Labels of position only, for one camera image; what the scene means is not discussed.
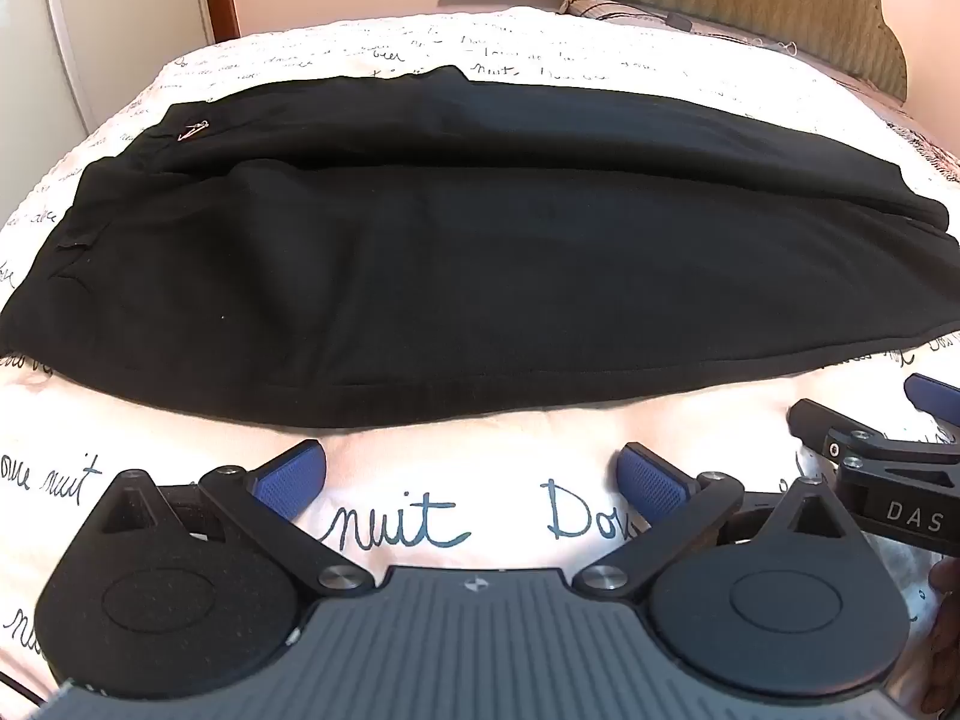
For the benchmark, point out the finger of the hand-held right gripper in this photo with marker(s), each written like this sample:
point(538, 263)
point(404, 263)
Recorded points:
point(934, 396)
point(840, 431)

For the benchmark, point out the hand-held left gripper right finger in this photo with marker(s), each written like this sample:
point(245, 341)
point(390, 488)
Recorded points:
point(651, 484)

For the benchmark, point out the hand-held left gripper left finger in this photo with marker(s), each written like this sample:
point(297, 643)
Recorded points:
point(289, 476)

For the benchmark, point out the black pants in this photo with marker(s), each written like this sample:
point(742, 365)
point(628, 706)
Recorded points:
point(480, 270)

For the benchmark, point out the person's right hand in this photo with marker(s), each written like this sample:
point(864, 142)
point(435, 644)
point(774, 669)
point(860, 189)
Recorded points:
point(945, 607)

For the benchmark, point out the white script printed blanket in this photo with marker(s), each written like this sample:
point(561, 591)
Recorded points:
point(465, 510)

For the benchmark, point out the floral patterned cloth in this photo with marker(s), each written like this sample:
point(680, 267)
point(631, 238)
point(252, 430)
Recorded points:
point(930, 142)

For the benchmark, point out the small black device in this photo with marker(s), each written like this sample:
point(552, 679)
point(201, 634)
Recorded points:
point(679, 19)

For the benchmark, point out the plaid pillow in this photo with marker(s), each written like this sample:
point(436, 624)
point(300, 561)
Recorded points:
point(645, 15)

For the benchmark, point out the white door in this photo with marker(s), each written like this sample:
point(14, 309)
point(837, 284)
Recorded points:
point(97, 7)

